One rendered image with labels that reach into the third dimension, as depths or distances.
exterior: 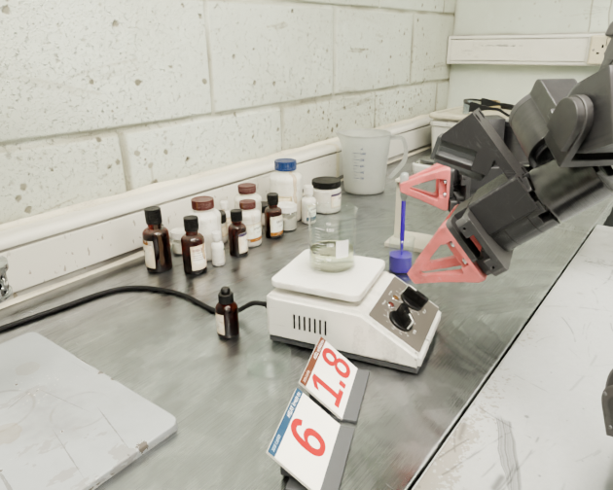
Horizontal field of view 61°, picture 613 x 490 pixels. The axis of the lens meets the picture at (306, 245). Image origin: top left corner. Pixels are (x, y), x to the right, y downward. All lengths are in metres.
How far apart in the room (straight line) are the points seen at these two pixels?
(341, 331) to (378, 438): 0.15
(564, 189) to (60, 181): 0.74
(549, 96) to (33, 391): 0.61
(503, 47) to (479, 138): 1.53
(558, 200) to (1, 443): 0.56
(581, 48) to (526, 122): 1.42
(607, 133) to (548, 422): 0.30
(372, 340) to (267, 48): 0.80
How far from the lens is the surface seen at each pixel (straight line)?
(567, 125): 0.46
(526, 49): 2.01
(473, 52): 2.07
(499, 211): 0.51
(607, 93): 0.46
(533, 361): 0.70
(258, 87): 1.23
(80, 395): 0.64
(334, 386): 0.58
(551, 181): 0.51
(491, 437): 0.57
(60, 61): 0.94
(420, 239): 1.02
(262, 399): 0.60
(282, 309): 0.65
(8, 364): 0.73
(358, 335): 0.63
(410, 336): 0.63
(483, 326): 0.76
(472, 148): 0.51
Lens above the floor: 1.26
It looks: 21 degrees down
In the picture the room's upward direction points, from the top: 1 degrees counter-clockwise
